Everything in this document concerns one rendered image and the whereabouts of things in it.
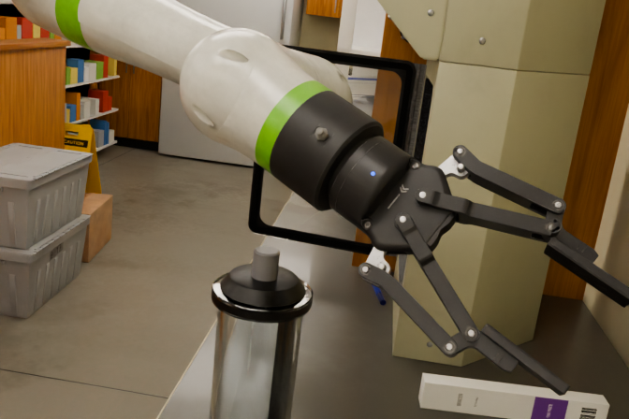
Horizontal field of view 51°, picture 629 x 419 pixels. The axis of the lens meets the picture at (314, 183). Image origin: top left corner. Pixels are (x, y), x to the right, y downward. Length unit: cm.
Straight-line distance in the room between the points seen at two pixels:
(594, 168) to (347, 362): 66
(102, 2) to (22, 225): 227
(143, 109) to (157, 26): 566
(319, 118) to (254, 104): 6
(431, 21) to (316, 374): 54
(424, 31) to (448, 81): 8
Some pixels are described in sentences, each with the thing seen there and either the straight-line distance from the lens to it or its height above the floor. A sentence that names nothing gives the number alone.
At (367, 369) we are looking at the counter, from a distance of 105.
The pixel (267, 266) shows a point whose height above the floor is 120.
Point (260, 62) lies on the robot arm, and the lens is 58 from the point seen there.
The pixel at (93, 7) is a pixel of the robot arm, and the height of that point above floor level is 143.
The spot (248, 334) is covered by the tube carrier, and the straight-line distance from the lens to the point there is 69.
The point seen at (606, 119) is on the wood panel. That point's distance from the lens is 141.
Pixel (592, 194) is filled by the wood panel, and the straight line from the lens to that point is 144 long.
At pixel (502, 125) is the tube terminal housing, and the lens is 99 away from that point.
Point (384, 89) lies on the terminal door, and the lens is 129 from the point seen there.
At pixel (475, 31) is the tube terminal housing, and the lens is 97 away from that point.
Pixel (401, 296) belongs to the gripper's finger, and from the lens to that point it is 52.
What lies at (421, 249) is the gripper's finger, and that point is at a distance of 52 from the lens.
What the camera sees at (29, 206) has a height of 53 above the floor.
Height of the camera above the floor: 146
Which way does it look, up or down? 14 degrees down
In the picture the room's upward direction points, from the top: 7 degrees clockwise
